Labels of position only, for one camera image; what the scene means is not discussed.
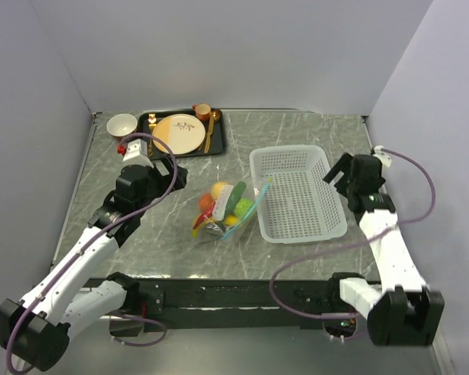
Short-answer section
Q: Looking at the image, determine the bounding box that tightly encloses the yellow toy potato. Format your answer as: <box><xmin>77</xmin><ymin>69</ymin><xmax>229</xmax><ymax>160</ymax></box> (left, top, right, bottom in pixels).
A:
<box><xmin>210</xmin><ymin>181</ymin><xmax>230</xmax><ymax>200</ymax></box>

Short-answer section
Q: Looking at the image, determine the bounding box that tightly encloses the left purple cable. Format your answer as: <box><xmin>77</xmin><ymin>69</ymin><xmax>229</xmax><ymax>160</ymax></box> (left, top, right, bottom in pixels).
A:
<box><xmin>5</xmin><ymin>132</ymin><xmax>179</xmax><ymax>374</ymax></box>

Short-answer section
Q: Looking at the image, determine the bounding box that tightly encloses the orange cup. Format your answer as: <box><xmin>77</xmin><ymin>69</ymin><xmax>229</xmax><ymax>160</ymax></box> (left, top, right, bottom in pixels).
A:
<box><xmin>192</xmin><ymin>103</ymin><xmax>212</xmax><ymax>122</ymax></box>

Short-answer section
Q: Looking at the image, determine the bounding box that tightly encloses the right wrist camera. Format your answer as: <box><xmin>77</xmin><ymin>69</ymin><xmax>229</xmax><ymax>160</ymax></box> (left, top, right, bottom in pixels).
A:
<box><xmin>371</xmin><ymin>145</ymin><xmax>392</xmax><ymax>168</ymax></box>

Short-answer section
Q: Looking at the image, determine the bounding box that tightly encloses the purple cable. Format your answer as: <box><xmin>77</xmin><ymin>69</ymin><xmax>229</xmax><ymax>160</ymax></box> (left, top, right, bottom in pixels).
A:
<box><xmin>270</xmin><ymin>146</ymin><xmax>438</xmax><ymax>341</ymax></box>
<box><xmin>5</xmin><ymin>132</ymin><xmax>179</xmax><ymax>374</ymax></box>

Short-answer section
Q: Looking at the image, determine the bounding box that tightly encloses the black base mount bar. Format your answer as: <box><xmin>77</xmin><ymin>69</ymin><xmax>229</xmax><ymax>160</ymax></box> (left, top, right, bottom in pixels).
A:
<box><xmin>93</xmin><ymin>273</ymin><xmax>376</xmax><ymax>339</ymax></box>

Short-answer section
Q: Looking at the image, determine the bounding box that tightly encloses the clear zip top bag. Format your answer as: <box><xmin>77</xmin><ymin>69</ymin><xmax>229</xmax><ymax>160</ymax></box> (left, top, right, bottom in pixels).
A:
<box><xmin>192</xmin><ymin>177</ymin><xmax>273</xmax><ymax>242</ymax></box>

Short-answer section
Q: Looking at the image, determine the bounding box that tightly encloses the green toy fruit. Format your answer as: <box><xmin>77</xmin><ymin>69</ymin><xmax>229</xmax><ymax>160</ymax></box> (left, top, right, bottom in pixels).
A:
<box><xmin>233</xmin><ymin>198</ymin><xmax>254</xmax><ymax>220</ymax></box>

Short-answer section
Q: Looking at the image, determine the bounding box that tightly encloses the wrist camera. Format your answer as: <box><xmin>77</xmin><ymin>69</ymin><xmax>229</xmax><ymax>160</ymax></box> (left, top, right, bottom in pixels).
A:
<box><xmin>117</xmin><ymin>139</ymin><xmax>152</xmax><ymax>166</ymax></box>
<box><xmin>371</xmin><ymin>145</ymin><xmax>392</xmax><ymax>168</ymax></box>

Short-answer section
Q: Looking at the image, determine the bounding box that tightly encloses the orange and cream plate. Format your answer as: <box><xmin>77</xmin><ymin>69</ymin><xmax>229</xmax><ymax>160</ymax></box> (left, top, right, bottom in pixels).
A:
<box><xmin>152</xmin><ymin>114</ymin><xmax>206</xmax><ymax>155</ymax></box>

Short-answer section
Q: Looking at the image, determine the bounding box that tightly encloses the gold spoon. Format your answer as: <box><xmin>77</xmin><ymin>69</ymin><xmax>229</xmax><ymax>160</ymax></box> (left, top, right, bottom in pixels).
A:
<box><xmin>210</xmin><ymin>109</ymin><xmax>222</xmax><ymax>123</ymax></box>

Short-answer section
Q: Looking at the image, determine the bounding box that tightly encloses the white and red bowl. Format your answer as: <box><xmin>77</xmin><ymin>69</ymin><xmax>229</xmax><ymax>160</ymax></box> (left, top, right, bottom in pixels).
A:
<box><xmin>106</xmin><ymin>113</ymin><xmax>138</xmax><ymax>141</ymax></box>

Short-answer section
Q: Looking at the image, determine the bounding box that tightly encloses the gold fork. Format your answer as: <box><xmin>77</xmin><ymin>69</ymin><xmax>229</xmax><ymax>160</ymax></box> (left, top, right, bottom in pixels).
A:
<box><xmin>148</xmin><ymin>113</ymin><xmax>156</xmax><ymax>157</ymax></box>

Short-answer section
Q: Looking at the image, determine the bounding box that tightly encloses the orange toy pumpkin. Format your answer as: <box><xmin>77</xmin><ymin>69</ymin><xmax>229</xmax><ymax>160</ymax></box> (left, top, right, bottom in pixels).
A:
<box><xmin>199</xmin><ymin>192</ymin><xmax>215</xmax><ymax>213</ymax></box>

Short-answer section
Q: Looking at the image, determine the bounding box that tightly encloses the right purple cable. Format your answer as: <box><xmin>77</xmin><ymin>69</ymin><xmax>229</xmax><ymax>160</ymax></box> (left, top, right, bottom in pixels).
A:
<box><xmin>270</xmin><ymin>146</ymin><xmax>438</xmax><ymax>341</ymax></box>

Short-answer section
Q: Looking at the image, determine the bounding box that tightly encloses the gold knife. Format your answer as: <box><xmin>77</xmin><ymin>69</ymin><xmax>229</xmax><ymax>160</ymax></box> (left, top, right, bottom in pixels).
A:
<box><xmin>203</xmin><ymin>111</ymin><xmax>215</xmax><ymax>153</ymax></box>

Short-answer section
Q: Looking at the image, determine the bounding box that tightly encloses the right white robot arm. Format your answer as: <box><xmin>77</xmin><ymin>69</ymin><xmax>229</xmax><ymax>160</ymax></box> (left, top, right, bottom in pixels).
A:
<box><xmin>324</xmin><ymin>148</ymin><xmax>445</xmax><ymax>347</ymax></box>

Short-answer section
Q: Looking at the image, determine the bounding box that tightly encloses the green chili pepper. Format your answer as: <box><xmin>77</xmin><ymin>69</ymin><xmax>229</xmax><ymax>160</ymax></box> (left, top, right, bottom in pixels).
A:
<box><xmin>226</xmin><ymin>181</ymin><xmax>246</xmax><ymax>212</ymax></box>

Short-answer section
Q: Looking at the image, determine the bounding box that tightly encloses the white plastic basket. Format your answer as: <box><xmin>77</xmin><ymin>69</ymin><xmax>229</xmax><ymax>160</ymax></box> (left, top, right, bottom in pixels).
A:
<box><xmin>249</xmin><ymin>145</ymin><xmax>348</xmax><ymax>245</ymax></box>

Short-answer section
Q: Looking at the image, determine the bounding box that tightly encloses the yellow toy banana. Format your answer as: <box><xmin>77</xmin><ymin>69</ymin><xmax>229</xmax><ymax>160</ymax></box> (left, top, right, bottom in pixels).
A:
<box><xmin>192</xmin><ymin>214</ymin><xmax>209</xmax><ymax>238</ymax></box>

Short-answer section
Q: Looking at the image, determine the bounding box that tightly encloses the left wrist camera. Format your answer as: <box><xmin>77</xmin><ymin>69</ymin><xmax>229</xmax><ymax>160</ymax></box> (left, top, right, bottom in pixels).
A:
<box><xmin>117</xmin><ymin>139</ymin><xmax>152</xmax><ymax>166</ymax></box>

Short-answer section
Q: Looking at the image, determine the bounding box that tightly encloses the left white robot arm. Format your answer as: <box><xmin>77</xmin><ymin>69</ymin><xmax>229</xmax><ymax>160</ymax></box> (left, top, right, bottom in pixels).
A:
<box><xmin>0</xmin><ymin>155</ymin><xmax>188</xmax><ymax>374</ymax></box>

